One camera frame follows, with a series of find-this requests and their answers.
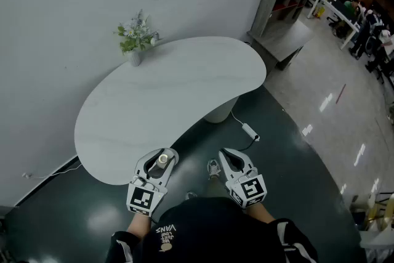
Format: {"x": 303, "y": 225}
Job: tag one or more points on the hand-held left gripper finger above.
{"x": 169, "y": 172}
{"x": 140, "y": 166}

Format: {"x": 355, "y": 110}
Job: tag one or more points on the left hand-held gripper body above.
{"x": 143, "y": 198}

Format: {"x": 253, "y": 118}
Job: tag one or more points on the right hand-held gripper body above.
{"x": 249, "y": 189}

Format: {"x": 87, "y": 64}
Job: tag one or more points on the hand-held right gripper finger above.
{"x": 226, "y": 171}
{"x": 246, "y": 162}

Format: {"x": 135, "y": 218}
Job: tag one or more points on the small glass jar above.
{"x": 162, "y": 160}

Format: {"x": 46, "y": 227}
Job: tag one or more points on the person's left forearm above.
{"x": 138, "y": 226}

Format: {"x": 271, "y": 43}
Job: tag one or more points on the person's right forearm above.
{"x": 261, "y": 214}

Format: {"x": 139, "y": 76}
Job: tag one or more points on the white kidney-shaped table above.
{"x": 160, "y": 95}

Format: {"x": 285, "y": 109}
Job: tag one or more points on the person's right grey shoe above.
{"x": 213, "y": 167}

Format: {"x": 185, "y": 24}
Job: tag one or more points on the person's grey shoe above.
{"x": 213, "y": 167}
{"x": 191, "y": 195}

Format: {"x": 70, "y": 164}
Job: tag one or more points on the person's right leg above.
{"x": 217, "y": 188}

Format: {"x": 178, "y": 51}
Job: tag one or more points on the person's left grey shoe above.
{"x": 191, "y": 195}

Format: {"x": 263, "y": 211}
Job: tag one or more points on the person's black printed shirt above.
{"x": 215, "y": 234}

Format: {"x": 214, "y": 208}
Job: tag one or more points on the white ribbed vase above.
{"x": 135, "y": 59}

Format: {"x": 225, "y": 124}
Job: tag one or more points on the red floor strip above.
{"x": 340, "y": 94}

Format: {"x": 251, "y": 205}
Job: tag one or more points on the blue and white flower bouquet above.
{"x": 135, "y": 35}

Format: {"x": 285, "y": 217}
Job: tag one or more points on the grey wooden shelf cabinet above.
{"x": 277, "y": 30}

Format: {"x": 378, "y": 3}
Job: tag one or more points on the yellow floor sign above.
{"x": 320, "y": 12}

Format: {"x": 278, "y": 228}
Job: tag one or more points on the long white office desk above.
{"x": 335, "y": 13}

